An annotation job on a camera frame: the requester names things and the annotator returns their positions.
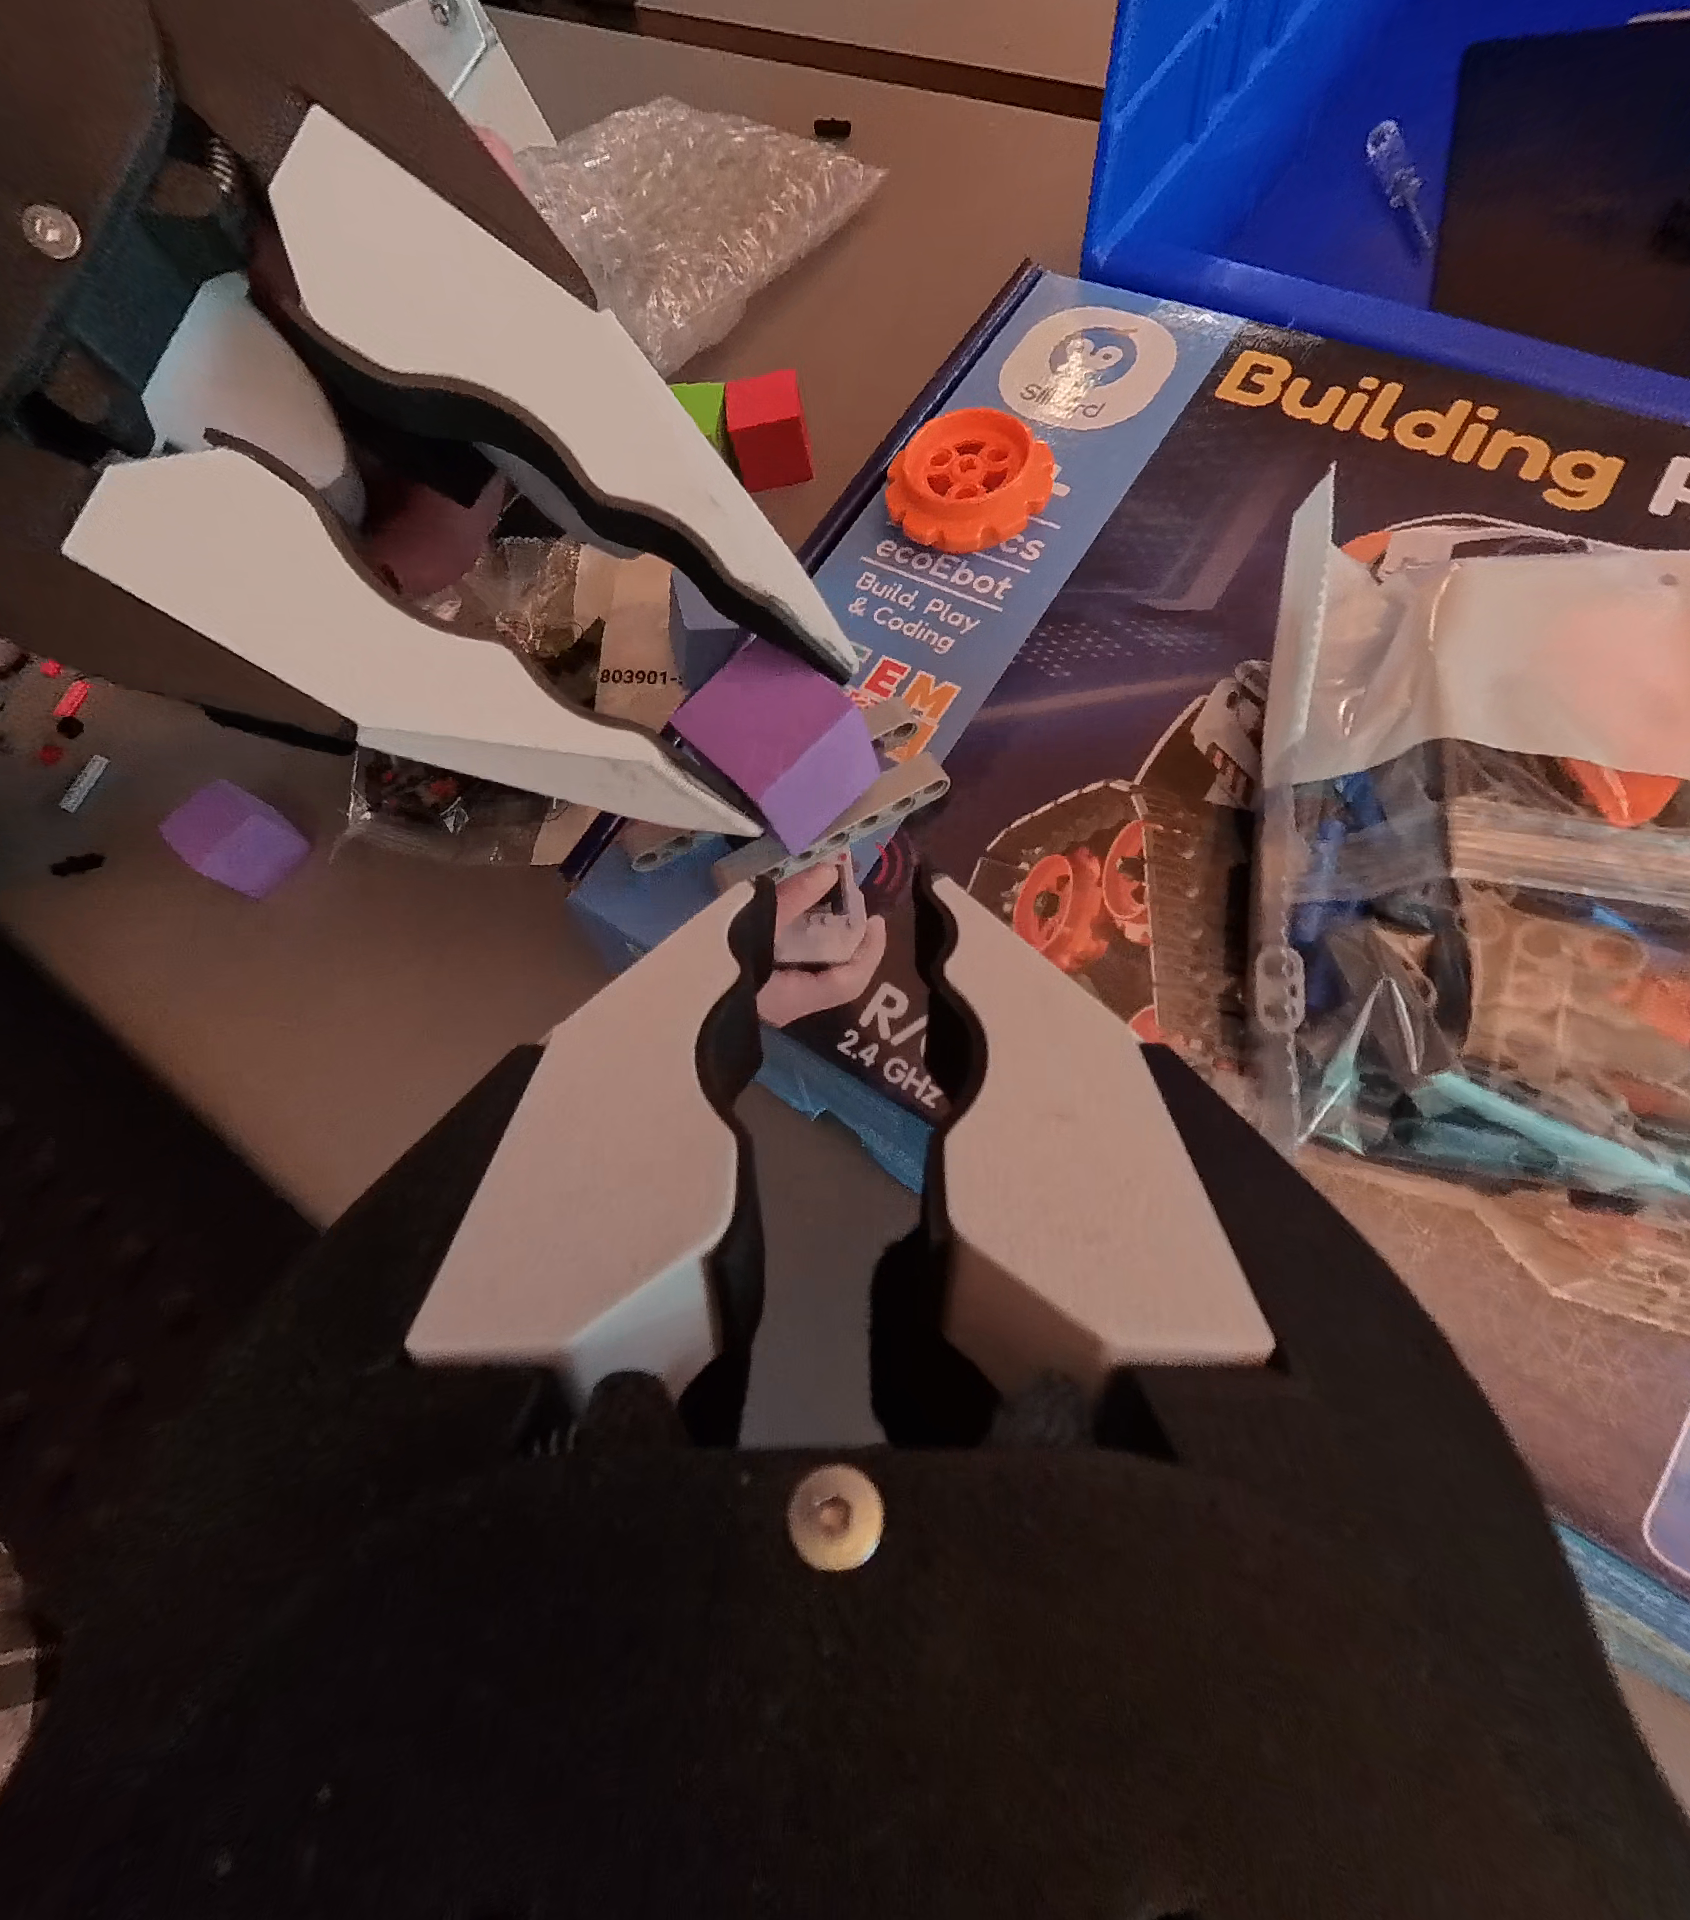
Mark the clear bubble wrap sheet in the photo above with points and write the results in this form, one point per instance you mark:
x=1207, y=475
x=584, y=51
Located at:
x=694, y=195

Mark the flat black rectangular panel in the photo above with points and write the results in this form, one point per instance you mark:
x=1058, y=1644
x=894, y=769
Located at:
x=1565, y=195

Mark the purple wooden cube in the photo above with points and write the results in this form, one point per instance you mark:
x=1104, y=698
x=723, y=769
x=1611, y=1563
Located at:
x=233, y=842
x=769, y=735

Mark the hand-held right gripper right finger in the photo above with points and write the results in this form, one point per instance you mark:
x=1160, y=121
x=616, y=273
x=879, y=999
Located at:
x=1102, y=1199

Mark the green wooden cube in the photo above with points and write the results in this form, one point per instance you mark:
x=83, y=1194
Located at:
x=700, y=412

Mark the light grey perforated beam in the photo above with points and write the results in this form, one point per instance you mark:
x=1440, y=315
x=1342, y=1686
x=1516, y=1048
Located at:
x=903, y=802

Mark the small black plastic piece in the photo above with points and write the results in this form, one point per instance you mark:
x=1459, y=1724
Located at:
x=77, y=864

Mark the small orange plastic wheel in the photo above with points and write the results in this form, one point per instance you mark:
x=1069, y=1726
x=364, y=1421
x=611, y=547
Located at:
x=973, y=479

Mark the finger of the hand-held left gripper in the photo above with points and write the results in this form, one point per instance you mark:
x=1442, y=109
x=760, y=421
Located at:
x=261, y=585
x=486, y=315

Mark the clear bag with white flap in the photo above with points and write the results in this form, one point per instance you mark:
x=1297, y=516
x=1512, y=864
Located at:
x=1534, y=899

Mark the red wooden cube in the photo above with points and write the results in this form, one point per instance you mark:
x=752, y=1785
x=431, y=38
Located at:
x=768, y=428

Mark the dark grey perforated panel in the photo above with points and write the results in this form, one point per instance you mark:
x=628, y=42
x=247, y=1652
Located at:
x=65, y=1171

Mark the blue wooden cube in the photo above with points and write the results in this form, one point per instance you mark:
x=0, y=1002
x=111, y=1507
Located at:
x=703, y=615

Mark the blue plastic storage bin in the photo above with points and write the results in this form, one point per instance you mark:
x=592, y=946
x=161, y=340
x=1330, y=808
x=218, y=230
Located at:
x=1236, y=149

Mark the dark blue cardboard kit box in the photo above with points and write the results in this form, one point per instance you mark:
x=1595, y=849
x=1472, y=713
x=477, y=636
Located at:
x=1117, y=630

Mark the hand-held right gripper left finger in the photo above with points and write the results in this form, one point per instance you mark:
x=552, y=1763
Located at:
x=561, y=1199

